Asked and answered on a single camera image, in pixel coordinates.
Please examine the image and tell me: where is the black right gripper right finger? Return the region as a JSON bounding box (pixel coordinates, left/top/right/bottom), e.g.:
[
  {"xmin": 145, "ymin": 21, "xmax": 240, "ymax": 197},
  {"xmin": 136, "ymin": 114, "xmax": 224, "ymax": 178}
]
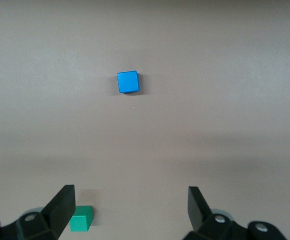
[{"xmin": 182, "ymin": 186, "xmax": 251, "ymax": 240}]

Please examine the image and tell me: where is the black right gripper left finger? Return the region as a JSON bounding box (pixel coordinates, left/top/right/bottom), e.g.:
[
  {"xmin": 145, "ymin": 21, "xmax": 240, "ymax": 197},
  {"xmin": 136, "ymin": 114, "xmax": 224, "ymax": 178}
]
[{"xmin": 1, "ymin": 184, "xmax": 76, "ymax": 240}]

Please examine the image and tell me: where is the blue cube block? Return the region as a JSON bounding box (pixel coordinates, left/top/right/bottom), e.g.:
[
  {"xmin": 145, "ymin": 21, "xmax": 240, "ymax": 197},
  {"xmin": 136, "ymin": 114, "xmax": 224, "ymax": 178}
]
[{"xmin": 116, "ymin": 70, "xmax": 140, "ymax": 95}]

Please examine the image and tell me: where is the green cube block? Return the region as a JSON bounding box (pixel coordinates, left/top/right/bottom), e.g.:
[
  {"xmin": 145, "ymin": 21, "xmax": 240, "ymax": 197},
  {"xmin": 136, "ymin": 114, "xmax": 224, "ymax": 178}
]
[{"xmin": 69, "ymin": 205, "xmax": 93, "ymax": 232}]

